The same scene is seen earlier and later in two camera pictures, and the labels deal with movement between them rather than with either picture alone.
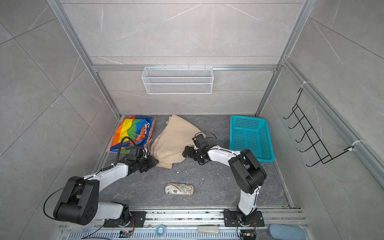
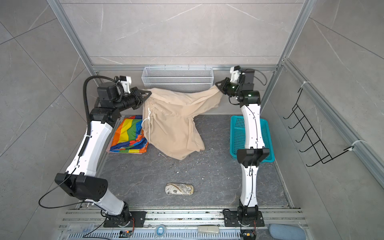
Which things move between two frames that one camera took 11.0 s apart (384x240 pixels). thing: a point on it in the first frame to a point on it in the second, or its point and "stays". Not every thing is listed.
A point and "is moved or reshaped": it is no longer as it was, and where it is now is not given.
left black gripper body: (143, 163) to (129, 100)
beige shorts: (167, 146) is moved or reshaped
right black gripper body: (194, 154) to (233, 89)
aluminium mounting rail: (184, 224) stays
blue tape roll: (160, 230) stays
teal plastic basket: (252, 133) stays
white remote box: (208, 229) stays
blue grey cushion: (286, 232) stays
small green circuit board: (125, 233) stays
